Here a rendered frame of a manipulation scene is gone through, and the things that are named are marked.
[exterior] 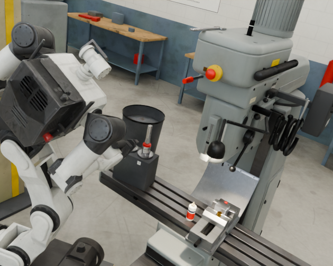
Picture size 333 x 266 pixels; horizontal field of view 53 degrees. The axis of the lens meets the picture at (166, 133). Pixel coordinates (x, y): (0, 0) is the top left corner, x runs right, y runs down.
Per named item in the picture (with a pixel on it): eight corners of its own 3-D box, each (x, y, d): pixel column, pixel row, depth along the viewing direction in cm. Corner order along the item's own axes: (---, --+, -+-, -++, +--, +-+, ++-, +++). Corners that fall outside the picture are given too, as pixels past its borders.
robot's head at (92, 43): (90, 68, 116) (107, 55, 117) (74, 49, 116) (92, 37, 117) (92, 74, 122) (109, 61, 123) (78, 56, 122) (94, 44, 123)
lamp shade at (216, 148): (204, 155, 135) (208, 142, 132) (208, 148, 141) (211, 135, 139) (222, 161, 134) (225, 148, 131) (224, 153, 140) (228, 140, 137)
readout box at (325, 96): (320, 139, 148) (339, 95, 139) (299, 131, 152) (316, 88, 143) (329, 127, 163) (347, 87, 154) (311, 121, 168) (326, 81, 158)
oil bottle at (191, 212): (190, 222, 170) (195, 205, 165) (184, 218, 172) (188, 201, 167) (194, 218, 173) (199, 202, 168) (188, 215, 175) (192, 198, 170)
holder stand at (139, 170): (144, 191, 186) (149, 161, 177) (111, 176, 193) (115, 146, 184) (154, 181, 196) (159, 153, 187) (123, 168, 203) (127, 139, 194)
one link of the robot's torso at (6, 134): (-8, 144, 137) (5, 128, 131) (14, 132, 148) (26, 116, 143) (15, 167, 138) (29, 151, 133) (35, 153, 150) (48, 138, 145)
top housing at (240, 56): (244, 92, 118) (258, 47, 111) (185, 69, 130) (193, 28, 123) (285, 74, 154) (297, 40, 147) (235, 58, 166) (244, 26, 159)
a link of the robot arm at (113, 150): (117, 163, 158) (107, 167, 147) (102, 147, 159) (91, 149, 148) (132, 148, 155) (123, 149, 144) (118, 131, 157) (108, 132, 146)
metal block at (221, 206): (222, 220, 164) (225, 210, 161) (212, 214, 167) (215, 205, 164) (227, 215, 168) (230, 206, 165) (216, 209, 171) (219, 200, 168)
